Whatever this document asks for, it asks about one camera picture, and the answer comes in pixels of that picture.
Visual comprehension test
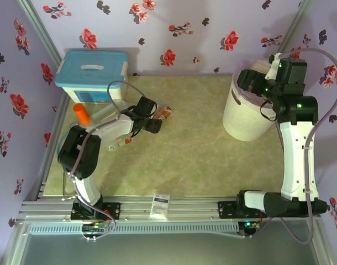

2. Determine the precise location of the bottle with orange brown label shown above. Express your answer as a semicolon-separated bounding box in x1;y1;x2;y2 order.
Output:
152;105;173;123

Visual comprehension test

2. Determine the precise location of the white ribbed plastic bin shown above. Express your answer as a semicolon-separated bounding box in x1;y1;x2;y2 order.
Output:
222;60;277;142

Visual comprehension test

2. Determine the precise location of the clear bottle white red label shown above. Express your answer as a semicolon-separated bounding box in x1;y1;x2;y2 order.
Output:
107;137;134;152

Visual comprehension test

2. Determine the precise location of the orange plastic bottle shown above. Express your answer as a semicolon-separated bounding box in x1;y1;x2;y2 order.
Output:
73;103;91;125

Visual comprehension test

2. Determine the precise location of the storage box with blue lid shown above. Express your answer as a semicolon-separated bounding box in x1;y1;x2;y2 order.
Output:
54;49;130;104

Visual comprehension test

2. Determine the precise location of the white packet with blue label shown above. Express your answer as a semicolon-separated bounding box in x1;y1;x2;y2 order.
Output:
148;193;171;221

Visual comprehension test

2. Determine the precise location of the right circuit board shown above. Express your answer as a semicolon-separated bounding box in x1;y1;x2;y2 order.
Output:
243;220;261;230

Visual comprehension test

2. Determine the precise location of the circuit board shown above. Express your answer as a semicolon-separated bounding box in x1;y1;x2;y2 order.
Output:
243;220;261;230
81;222;108;233

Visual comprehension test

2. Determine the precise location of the left circuit board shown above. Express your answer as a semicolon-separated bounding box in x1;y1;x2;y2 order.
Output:
81;222;108;233

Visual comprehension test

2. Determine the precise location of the aluminium corner post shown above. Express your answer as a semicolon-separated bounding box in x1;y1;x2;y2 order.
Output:
18;0;63;66
277;0;310;53

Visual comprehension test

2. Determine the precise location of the aluminium side rail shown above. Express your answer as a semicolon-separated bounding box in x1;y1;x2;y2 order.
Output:
35;93;71;201

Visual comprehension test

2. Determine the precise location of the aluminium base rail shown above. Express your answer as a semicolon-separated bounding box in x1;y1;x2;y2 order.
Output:
15;194;328;223

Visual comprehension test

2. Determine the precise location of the grey slotted cable duct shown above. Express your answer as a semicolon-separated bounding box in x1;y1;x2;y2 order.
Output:
28;222;239;236

